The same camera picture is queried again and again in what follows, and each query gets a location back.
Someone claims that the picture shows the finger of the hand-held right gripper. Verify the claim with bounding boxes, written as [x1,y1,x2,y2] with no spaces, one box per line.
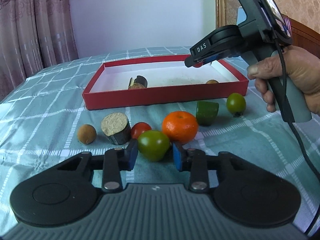
[184,52,225,68]

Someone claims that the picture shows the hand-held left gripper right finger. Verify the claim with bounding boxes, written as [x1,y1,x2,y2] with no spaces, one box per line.
[172,142,253,194]

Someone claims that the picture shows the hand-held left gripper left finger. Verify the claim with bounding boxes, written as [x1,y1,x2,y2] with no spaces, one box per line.
[57,139,139,193]

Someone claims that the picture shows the green tomato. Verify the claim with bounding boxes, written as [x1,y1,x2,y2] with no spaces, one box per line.
[137,130,170,162]
[226,93,246,117]

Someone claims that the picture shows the orange tangerine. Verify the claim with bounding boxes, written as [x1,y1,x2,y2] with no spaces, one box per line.
[162,111,199,145]

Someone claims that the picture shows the eggplant piece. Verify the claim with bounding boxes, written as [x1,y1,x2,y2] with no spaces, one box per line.
[128,75,148,90]
[101,113,132,146]

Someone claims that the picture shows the red cardboard box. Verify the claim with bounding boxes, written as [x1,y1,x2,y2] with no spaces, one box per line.
[82,54,250,110]

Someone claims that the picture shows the green cucumber piece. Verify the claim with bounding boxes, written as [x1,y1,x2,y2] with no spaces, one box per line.
[195,101,220,126]

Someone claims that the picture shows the person's right hand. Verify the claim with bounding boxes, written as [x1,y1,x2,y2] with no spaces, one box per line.
[247,45,320,117]

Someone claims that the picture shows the wooden headboard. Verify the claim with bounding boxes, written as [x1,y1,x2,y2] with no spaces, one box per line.
[285,15,320,53]

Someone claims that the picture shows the pink patterned curtain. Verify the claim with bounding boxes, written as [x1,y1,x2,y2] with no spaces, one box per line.
[0,0,79,101]

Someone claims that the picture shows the gold wall frame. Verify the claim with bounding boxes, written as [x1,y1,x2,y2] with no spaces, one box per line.
[215,0,240,30]

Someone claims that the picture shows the black cable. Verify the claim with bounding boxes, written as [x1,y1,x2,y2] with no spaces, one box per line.
[260,5,320,238]

